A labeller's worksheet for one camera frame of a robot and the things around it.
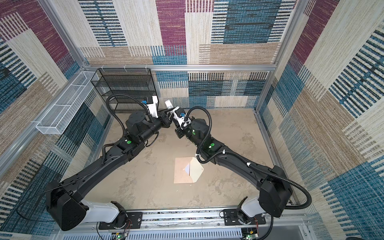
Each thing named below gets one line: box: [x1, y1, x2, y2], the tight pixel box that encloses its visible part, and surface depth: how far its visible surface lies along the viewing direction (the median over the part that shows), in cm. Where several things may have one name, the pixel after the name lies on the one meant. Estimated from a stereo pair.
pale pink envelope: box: [173, 157, 205, 184], surface depth 91 cm
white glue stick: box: [164, 99, 174, 109], surface depth 69 cm
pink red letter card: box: [185, 162, 190, 176], surface depth 91 cm
